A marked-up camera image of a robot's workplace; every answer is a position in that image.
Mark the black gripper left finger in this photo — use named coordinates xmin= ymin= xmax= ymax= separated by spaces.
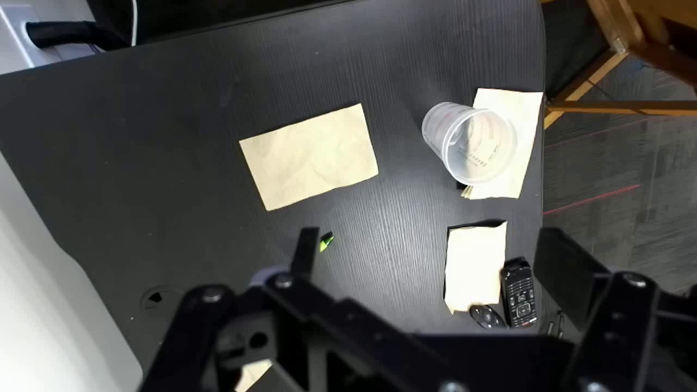
xmin=139 ymin=271 xmax=410 ymax=392

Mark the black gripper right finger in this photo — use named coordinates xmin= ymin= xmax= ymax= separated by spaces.
xmin=534 ymin=229 xmax=697 ymax=392

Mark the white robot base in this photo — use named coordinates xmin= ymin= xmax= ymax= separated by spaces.
xmin=0 ymin=157 xmax=143 ymax=392

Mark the clear plastic cup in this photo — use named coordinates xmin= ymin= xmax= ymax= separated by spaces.
xmin=421 ymin=103 xmax=512 ymax=185

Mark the tan napkin under cup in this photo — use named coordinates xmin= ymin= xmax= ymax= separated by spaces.
xmin=461 ymin=88 xmax=544 ymax=200

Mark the small black remote control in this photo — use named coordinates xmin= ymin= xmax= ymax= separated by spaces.
xmin=500 ymin=260 xmax=538 ymax=326

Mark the black car key fob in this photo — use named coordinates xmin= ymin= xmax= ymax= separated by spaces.
xmin=468 ymin=305 xmax=506 ymax=329

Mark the tan napkin near remotes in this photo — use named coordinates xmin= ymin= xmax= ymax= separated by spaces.
xmin=445 ymin=225 xmax=508 ymax=313

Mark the tan napkin centre of table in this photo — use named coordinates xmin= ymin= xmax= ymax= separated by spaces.
xmin=239 ymin=104 xmax=379 ymax=211

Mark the wooden easel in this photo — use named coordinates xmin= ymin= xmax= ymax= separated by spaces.
xmin=544 ymin=0 xmax=697 ymax=128

